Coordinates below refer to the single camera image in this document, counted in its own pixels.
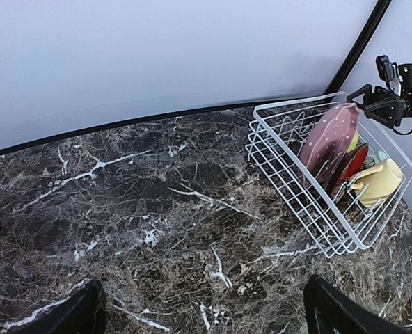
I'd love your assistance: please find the lime green cup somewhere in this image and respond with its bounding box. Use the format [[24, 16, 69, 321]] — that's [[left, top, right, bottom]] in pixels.
[[347, 132, 359, 153]]

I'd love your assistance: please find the small red flower plate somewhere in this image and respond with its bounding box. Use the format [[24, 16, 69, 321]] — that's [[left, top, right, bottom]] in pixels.
[[326, 143, 369, 200]]

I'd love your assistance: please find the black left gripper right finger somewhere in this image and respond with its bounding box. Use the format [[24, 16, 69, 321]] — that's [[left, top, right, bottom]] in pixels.
[[303, 275, 406, 334]]

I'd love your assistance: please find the white wire dish rack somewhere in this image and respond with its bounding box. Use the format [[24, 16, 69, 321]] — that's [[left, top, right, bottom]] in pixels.
[[246, 92, 412, 258]]

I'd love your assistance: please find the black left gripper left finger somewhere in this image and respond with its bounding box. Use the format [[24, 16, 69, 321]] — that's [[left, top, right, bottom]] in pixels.
[[8, 280, 106, 334]]

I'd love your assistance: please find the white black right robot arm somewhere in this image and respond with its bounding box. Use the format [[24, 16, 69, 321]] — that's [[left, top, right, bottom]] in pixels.
[[347, 55, 412, 134]]

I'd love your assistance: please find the pale green glass cup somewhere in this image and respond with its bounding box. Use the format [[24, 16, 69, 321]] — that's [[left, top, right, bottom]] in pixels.
[[363, 150, 390, 169]]

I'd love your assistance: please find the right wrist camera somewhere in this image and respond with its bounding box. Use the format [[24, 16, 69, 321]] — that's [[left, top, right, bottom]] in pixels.
[[375, 55, 402, 96]]

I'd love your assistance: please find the right black frame post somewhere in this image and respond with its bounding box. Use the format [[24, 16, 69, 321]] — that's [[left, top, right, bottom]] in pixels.
[[324, 0, 392, 95]]

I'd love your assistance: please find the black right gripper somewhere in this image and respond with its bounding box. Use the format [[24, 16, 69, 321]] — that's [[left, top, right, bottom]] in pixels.
[[346, 83, 408, 129]]

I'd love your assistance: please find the pale yellow mug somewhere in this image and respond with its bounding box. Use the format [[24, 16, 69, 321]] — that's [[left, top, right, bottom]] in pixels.
[[350, 158, 403, 208]]

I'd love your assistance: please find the pink dotted bowl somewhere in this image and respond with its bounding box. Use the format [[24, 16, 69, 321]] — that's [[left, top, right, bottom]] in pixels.
[[299, 103, 361, 184]]

